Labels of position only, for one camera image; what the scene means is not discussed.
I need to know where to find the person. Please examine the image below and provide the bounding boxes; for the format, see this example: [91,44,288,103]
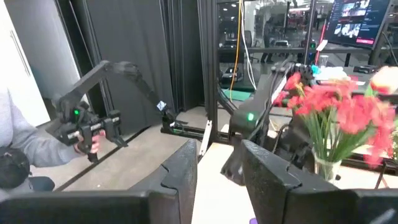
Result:
[0,88,107,200]

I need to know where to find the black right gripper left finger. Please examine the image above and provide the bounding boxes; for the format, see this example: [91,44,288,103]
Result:
[0,138,199,224]

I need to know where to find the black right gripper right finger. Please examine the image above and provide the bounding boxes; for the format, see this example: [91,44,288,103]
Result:
[241,139,398,224]

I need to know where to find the computer monitor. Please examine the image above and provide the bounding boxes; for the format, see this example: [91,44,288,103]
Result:
[324,0,392,50]

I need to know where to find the yellow cable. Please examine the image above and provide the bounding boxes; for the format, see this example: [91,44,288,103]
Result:
[229,0,244,102]

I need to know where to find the white cable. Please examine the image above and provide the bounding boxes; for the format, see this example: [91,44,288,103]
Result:
[241,0,258,91]

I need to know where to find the white cloth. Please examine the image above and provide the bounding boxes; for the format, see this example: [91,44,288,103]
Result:
[320,66,352,82]

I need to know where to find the green floor mat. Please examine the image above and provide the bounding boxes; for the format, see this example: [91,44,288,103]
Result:
[221,88,252,102]

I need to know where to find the black curtain panel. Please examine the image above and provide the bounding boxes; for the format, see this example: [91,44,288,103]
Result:
[55,0,203,134]

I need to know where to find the silver metal bracket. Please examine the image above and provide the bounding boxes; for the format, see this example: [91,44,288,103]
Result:
[198,119,214,157]

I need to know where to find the clear glass vase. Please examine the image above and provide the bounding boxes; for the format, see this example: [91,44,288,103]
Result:
[312,148,343,185]

